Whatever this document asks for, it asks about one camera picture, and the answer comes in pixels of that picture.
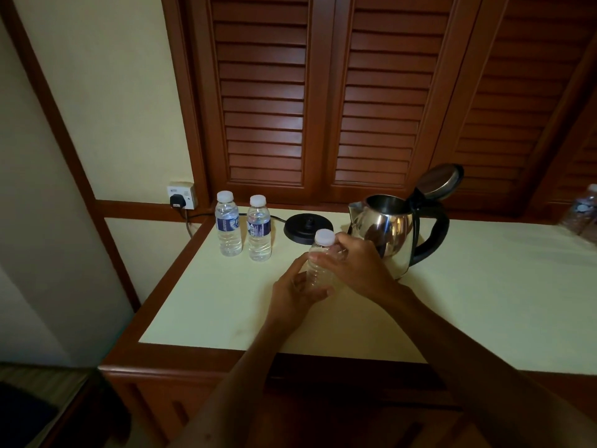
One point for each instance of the person's left hand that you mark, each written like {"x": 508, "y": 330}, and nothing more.
{"x": 294, "y": 303}

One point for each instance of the white wall socket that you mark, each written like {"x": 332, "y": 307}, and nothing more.
{"x": 186, "y": 188}

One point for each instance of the clear unlabeled water bottle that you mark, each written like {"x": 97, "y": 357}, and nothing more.
{"x": 324, "y": 240}

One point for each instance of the person's right hand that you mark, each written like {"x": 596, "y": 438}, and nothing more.
{"x": 364, "y": 270}

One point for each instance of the person's left forearm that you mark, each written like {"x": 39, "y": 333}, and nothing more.
{"x": 228, "y": 396}

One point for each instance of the person's right forearm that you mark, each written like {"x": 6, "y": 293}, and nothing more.
{"x": 499, "y": 368}

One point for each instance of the wooden cabinet cream top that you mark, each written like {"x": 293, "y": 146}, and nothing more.
{"x": 186, "y": 387}

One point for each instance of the low wooden side table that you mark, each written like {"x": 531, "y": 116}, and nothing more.
{"x": 60, "y": 377}

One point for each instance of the dark blue flat pad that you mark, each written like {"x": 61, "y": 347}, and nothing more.
{"x": 23, "y": 415}

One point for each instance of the black power plug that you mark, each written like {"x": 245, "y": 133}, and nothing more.
{"x": 177, "y": 201}

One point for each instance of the black round kettle base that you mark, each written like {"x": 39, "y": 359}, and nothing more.
{"x": 303, "y": 228}

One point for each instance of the brown louvered wooden shutter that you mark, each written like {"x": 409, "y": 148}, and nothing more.
{"x": 513, "y": 88}
{"x": 382, "y": 88}
{"x": 261, "y": 88}
{"x": 578, "y": 172}

